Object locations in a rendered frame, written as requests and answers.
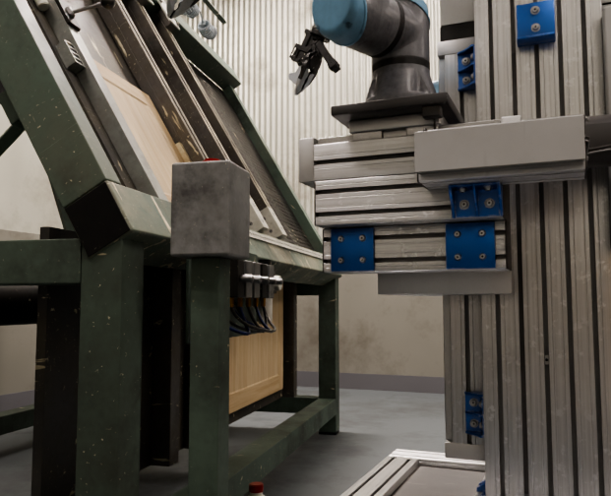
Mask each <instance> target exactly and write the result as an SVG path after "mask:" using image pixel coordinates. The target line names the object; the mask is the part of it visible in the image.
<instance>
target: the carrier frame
mask: <svg viewBox="0 0 611 496"><path fill-rule="evenodd" d="M297 295H319V395H318V396H304V395H297ZM185 315H186V270H177V269H169V268H161V267H152V266H144V242H140V241H134V240H129V239H123V238H122V239H119V240H117V241H116V242H114V243H112V244H111V245H109V246H108V247H106V248H105V249H103V250H102V251H100V252H99V253H97V254H96V255H94V256H93V257H91V258H89V257H88V255H87V253H86V251H85V249H84V247H83V245H82V243H81V241H80V239H79V237H78V235H77V233H76V231H73V230H67V229H62V228H56V227H51V226H42V227H41V228H40V237H39V239H36V240H1V241H0V326H10V325H29V324H36V353H35V381H34V404H30V405H26V406H22V407H17V408H13V409H9V410H5V411H0V435H4V434H7V433H11V432H14V431H18V430H21V429H25V428H28V427H32V426H33V438H32V468H31V496H139V478H140V470H142V469H144V468H146V467H148V466H150V465H158V466H171V465H174V464H176V463H178V451H180V450H182V449H189V399H190V344H189V343H185ZM254 411H265V412H289V413H295V414H294V415H292V416H291V417H289V418H288V419H286V420H285V421H283V422H282V423H281V424H280V425H278V426H277V427H275V428H273V429H272V430H270V431H269V432H267V433H266V434H264V435H263V436H261V437H260V438H258V439H257V440H255V441H254V442H252V443H251V444H249V445H248V446H246V447H245V448H243V449H242V450H240V451H239V452H237V453H235V454H234V455H232V456H231V457H229V458H228V496H243V495H244V494H246V493H247V492H248V491H249V484H250V483H251V482H259V481H260V480H262V479H263V478H264V477H265V476H266V475H267V474H268V473H270V472H271V471H272V470H273V469H274V468H275V467H277V466H278V465H279V464H280V463H281V462H282V461H284V460H285V459H286V458H287V457H288V456H289V455H290V454H292V453H293V452H294V451H295V450H296V449H297V448H298V447H300V446H301V445H302V444H303V443H304V442H305V441H306V440H308V439H309V438H310V437H311V436H312V435H313V434H315V433H316V432H317V431H318V430H319V431H320V432H319V434H322V435H336V434H337V433H338V432H339V340H338V279H333V280H331V281H329V282H328V283H326V284H324V285H314V284H306V283H297V282H288V281H284V282H283V389H281V390H279V391H277V392H275V393H273V394H271V395H269V396H267V397H264V398H262V399H260V400H258V401H256V402H254V403H251V404H249V405H247V406H244V407H242V408H240V409H238V410H236V411H234V412H232V413H230V414H229V424H231V423H233V422H235V421H236V420H238V419H240V418H242V417H244V416H246V415H248V414H250V413H252V412H254Z"/></svg>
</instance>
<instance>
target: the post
mask: <svg viewBox="0 0 611 496"><path fill-rule="evenodd" d="M229 324H230V259H226V258H220V257H198V258H192V260H191V330H190V399H189V470H188V496H228V436H229Z"/></svg>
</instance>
